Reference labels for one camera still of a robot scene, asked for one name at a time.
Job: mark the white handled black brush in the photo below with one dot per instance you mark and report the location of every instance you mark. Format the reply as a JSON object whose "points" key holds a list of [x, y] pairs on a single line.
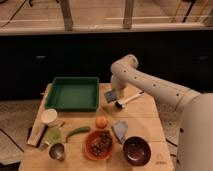
{"points": [[123, 102]]}

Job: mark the grey blue cloth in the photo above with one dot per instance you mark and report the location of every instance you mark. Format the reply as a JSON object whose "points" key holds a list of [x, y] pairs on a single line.
{"points": [[119, 129]]}

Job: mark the orange bowl with grapes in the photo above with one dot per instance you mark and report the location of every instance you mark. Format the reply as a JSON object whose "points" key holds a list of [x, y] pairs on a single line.
{"points": [[98, 145]]}

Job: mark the orange fruit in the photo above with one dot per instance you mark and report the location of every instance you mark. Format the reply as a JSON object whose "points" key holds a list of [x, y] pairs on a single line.
{"points": [[101, 122]]}

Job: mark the wooden block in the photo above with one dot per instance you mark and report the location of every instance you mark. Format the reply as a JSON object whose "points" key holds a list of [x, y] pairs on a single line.
{"points": [[36, 134]]}

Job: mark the green plastic tray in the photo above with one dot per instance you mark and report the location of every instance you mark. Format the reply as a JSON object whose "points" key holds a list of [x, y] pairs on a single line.
{"points": [[74, 94]]}

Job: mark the green chili pepper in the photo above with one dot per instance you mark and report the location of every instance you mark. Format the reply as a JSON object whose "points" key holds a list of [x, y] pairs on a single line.
{"points": [[76, 131]]}

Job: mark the light green object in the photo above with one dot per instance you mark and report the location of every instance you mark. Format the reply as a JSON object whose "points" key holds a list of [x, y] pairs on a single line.
{"points": [[53, 136]]}

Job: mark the white cup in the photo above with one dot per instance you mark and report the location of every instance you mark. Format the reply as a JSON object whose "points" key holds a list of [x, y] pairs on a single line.
{"points": [[49, 117]]}

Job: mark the blue sponge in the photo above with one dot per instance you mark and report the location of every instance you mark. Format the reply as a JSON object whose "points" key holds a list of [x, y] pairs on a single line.
{"points": [[110, 96]]}

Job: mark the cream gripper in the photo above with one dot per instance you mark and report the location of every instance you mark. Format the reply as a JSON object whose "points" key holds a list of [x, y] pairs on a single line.
{"points": [[119, 90]]}

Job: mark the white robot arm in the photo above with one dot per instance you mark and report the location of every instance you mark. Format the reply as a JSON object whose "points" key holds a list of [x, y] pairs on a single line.
{"points": [[195, 145]]}

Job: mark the small metal cup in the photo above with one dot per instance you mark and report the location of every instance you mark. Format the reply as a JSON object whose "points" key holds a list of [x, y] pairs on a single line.
{"points": [[57, 152]]}

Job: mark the dark purple bowl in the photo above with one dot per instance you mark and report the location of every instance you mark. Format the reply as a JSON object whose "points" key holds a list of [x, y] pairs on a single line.
{"points": [[136, 151]]}

